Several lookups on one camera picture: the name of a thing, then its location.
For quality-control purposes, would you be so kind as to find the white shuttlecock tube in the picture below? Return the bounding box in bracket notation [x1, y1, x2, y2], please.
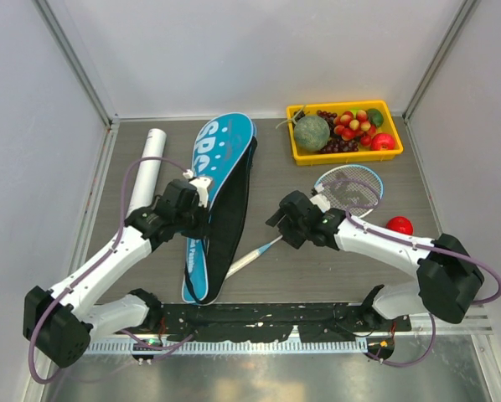
[127, 128, 167, 214]

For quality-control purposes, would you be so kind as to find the blue racket bag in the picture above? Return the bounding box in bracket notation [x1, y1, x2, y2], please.
[182, 112, 257, 305]

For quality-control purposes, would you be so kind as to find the blue badminton racket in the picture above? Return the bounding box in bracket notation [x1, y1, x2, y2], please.
[203, 138, 257, 304]
[227, 164, 384, 276]

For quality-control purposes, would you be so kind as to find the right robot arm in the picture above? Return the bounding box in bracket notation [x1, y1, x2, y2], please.
[266, 191, 484, 330]

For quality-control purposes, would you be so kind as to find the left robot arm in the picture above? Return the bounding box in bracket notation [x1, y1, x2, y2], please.
[23, 176, 212, 369]

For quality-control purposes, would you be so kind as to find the yellow plastic tray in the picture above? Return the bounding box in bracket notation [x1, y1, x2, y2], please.
[284, 100, 404, 166]

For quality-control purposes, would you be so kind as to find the dark grape bunch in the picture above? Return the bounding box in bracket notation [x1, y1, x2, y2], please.
[317, 111, 361, 154]

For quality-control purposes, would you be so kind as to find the green melon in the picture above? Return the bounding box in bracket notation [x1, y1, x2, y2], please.
[293, 116, 330, 152]

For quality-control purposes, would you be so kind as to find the red cherry cluster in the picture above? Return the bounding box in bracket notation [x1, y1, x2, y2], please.
[350, 109, 378, 147]

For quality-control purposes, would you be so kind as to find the red apple on table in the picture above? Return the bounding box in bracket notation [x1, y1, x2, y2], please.
[386, 216, 414, 235]

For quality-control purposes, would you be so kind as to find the red apple in tray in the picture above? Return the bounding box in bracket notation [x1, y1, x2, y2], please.
[370, 132, 395, 152]

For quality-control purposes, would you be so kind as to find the green lime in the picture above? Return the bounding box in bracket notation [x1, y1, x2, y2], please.
[366, 108, 384, 128]

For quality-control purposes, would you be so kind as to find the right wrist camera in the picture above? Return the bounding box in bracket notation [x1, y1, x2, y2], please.
[310, 184, 331, 213]

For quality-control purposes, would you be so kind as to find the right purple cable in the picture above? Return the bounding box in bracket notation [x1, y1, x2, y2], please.
[317, 178, 501, 305]

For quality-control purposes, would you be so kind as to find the purple cable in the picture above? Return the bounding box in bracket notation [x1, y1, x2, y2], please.
[317, 178, 501, 305]
[27, 157, 193, 385]

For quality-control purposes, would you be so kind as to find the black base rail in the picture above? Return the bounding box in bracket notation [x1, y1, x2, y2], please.
[127, 302, 412, 344]

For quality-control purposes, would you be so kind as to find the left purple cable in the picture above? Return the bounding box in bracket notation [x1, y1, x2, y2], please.
[27, 157, 193, 385]

